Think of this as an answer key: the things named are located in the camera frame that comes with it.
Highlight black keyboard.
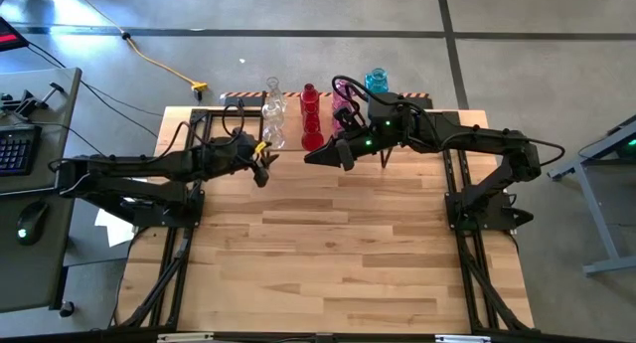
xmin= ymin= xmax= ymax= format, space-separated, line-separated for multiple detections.
xmin=0 ymin=125 xmax=44 ymax=178

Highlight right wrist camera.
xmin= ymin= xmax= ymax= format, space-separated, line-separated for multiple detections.
xmin=333 ymin=103 xmax=368 ymax=133

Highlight white paper sheet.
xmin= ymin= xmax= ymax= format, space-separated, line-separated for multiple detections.
xmin=93 ymin=186 xmax=138 ymax=249

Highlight red ribbed glass vase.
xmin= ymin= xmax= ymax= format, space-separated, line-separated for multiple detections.
xmin=299 ymin=83 xmax=321 ymax=108

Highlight gray metal table frame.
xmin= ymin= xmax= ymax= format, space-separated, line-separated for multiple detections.
xmin=546 ymin=114 xmax=636 ymax=277

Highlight black desk clamp mount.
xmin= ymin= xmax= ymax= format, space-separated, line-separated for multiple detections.
xmin=0 ymin=82 xmax=66 ymax=120

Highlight gray desk top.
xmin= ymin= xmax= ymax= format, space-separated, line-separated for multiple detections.
xmin=0 ymin=67 xmax=83 ymax=195

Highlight yellow floor cable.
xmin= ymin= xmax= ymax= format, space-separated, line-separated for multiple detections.
xmin=67 ymin=0 xmax=210 ymax=94

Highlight yellow black hazard strip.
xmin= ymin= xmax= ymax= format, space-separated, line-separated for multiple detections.
xmin=221 ymin=90 xmax=431 ymax=99

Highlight wooden shelf black metal frame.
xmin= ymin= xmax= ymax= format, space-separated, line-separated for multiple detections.
xmin=258 ymin=91 xmax=398 ymax=171

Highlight black computer mouse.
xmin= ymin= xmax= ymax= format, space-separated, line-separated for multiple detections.
xmin=15 ymin=201 xmax=51 ymax=247

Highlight black device red screen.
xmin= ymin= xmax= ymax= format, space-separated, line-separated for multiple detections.
xmin=0 ymin=15 xmax=30 ymax=54

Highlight clear conical glass vase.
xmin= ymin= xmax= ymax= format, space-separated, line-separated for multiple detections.
xmin=265 ymin=76 xmax=288 ymax=110

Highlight small red glass vase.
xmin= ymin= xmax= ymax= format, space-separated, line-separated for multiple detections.
xmin=300 ymin=122 xmax=326 ymax=153

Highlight clear embossed glass bottle vase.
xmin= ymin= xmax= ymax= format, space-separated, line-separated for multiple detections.
xmin=262 ymin=123 xmax=287 ymax=151

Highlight silver frame bracket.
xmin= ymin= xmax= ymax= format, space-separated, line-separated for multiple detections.
xmin=434 ymin=334 xmax=493 ymax=343
xmin=156 ymin=332 xmax=215 ymax=343

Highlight pink ribbed glass vase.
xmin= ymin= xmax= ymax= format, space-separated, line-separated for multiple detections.
xmin=331 ymin=80 xmax=355 ymax=111

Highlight black aluminium side frame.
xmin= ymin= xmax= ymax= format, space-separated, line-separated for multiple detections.
xmin=116 ymin=108 xmax=214 ymax=332
xmin=439 ymin=108 xmax=537 ymax=333

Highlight black aluminium cross rail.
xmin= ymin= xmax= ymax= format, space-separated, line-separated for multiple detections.
xmin=188 ymin=106 xmax=461 ymax=123
xmin=0 ymin=326 xmax=636 ymax=343

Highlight tall blue embossed glass vase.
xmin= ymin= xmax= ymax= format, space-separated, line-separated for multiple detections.
xmin=364 ymin=67 xmax=391 ymax=94

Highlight dark gray desk surface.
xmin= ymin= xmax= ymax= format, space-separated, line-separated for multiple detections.
xmin=0 ymin=186 xmax=77 ymax=314

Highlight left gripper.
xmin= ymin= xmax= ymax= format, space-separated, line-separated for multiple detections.
xmin=212 ymin=130 xmax=281 ymax=189

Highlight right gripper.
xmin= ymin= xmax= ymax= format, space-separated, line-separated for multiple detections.
xmin=303 ymin=123 xmax=399 ymax=173

